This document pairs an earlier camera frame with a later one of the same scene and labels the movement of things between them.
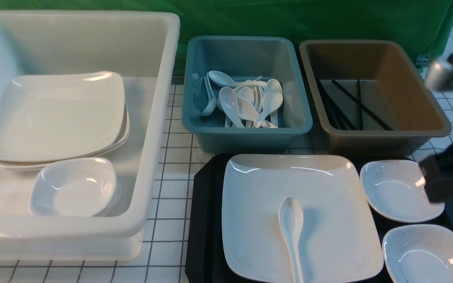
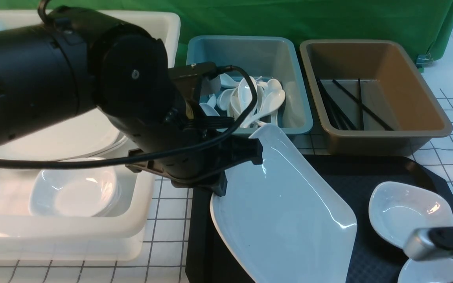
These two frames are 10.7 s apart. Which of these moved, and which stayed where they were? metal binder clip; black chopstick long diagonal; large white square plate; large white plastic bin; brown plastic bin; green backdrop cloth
Moved: large white square plate
Stayed: large white plastic bin; metal binder clip; green backdrop cloth; brown plastic bin; black chopstick long diagonal
